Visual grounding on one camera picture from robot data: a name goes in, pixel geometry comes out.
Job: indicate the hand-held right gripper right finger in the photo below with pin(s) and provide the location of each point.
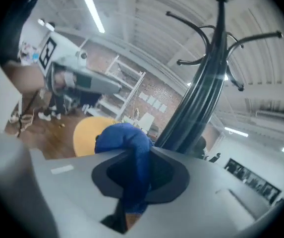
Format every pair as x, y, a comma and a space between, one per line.
206, 195

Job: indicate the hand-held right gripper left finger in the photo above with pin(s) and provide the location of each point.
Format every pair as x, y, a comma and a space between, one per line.
57, 195

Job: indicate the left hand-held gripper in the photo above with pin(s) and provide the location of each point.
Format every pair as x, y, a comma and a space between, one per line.
62, 51

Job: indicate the blue cloth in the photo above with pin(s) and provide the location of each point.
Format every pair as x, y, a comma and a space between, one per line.
127, 137

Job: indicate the black coat rack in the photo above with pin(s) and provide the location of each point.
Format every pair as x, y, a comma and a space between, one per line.
201, 95

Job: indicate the person's left forearm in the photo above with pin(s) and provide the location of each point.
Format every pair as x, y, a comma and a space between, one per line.
25, 78

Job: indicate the person's left hand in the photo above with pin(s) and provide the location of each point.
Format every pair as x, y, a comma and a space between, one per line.
60, 79

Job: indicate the white metal shelving unit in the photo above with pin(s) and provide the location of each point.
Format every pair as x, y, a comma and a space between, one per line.
122, 83

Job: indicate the dark glass window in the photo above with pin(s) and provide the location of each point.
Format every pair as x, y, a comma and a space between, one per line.
253, 180

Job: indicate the round wooden table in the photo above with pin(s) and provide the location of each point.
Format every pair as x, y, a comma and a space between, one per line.
87, 135

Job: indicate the white shade table lamp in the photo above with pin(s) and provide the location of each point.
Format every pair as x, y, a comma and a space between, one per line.
146, 120

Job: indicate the blue plastic box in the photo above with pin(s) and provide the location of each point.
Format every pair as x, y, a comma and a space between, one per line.
35, 56

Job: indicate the black pendant lamp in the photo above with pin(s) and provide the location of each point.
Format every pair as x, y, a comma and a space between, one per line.
40, 21
49, 26

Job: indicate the white wall paper sheet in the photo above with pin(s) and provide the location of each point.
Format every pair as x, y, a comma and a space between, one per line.
151, 100
157, 104
162, 108
143, 96

